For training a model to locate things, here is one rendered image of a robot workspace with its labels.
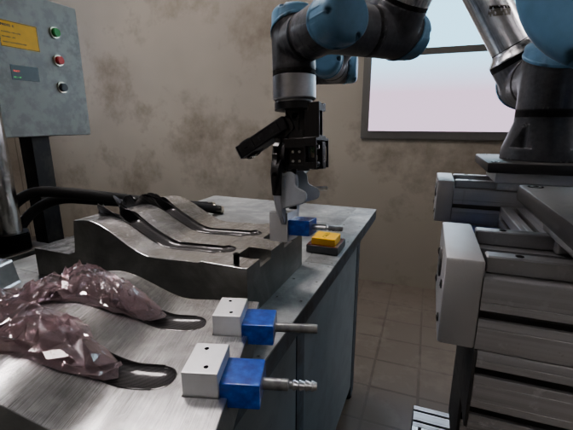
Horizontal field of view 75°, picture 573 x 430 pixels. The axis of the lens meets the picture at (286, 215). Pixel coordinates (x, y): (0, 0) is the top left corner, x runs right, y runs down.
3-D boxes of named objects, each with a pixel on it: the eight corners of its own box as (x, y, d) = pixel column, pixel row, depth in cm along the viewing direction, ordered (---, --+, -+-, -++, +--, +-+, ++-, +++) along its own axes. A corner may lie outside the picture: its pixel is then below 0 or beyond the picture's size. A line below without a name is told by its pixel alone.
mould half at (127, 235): (302, 264, 84) (302, 206, 81) (248, 320, 61) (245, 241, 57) (130, 239, 102) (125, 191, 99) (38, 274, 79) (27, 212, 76)
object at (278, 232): (345, 241, 68) (346, 212, 67) (338, 246, 64) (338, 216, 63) (280, 235, 73) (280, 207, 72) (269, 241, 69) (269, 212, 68)
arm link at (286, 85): (264, 75, 63) (284, 83, 70) (265, 103, 63) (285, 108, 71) (307, 70, 60) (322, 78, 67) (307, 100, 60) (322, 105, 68)
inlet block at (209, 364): (316, 392, 41) (317, 348, 39) (316, 428, 36) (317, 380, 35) (199, 385, 42) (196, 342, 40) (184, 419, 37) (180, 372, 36)
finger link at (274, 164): (277, 194, 63) (280, 142, 63) (269, 194, 63) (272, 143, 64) (287, 198, 67) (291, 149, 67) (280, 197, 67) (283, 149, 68)
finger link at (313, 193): (319, 220, 70) (315, 172, 66) (290, 218, 72) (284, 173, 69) (324, 214, 72) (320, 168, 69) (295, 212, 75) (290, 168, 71)
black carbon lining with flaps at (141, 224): (265, 240, 79) (265, 196, 77) (227, 266, 65) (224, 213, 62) (138, 223, 92) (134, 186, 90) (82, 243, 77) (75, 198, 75)
